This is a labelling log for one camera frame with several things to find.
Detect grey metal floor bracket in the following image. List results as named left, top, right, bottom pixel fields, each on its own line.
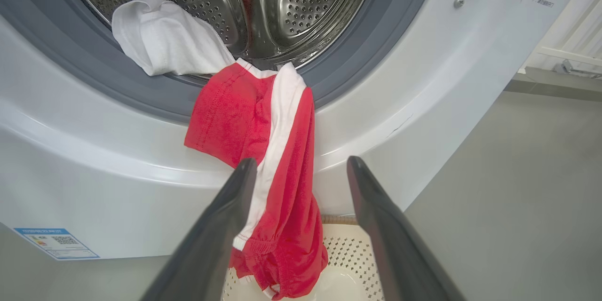
left=553, top=59, right=602, bottom=78

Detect grey rubber door gasket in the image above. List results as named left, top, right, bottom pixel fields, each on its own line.
left=0, top=0, right=443, bottom=125

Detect white metal railing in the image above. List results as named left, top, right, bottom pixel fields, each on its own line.
left=520, top=0, right=602, bottom=78

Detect steel perforated drum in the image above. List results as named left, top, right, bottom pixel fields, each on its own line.
left=56, top=0, right=381, bottom=71

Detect cream perforated laundry basket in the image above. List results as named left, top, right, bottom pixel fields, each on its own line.
left=221, top=214, right=386, bottom=301

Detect white washing machine body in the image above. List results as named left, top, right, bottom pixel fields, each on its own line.
left=0, top=0, right=595, bottom=260

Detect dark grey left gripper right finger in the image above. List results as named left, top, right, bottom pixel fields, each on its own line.
left=347, top=156, right=466, bottom=301

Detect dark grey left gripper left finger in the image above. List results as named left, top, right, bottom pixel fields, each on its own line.
left=140, top=158, right=258, bottom=301

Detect red garment with white stripe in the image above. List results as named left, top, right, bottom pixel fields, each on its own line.
left=183, top=59, right=329, bottom=301

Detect blue energy label sticker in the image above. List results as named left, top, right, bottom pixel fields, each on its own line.
left=13, top=228, right=100, bottom=261

